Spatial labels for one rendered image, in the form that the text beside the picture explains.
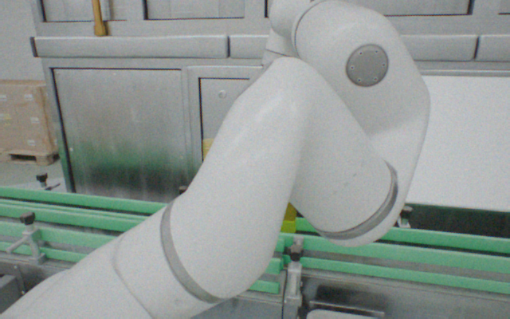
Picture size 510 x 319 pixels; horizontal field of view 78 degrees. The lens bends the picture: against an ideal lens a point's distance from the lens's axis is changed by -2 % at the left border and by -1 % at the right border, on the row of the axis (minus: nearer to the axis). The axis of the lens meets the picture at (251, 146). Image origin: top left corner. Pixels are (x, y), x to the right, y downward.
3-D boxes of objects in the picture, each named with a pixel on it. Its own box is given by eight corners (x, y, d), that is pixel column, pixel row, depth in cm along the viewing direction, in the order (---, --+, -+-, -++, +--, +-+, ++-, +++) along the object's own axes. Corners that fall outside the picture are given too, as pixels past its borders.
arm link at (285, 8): (339, -1, 49) (280, -18, 48) (316, 67, 53) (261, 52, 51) (313, 3, 63) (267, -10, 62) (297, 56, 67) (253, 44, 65)
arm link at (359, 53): (230, 72, 40) (298, 151, 46) (227, 164, 22) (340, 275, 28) (342, -18, 36) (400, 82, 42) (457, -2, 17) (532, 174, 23)
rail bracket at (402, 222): (402, 244, 83) (409, 198, 79) (408, 261, 76) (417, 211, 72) (385, 242, 84) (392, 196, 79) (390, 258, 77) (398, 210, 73)
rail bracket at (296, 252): (304, 267, 73) (306, 218, 69) (298, 327, 57) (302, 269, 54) (290, 265, 74) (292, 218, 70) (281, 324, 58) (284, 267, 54)
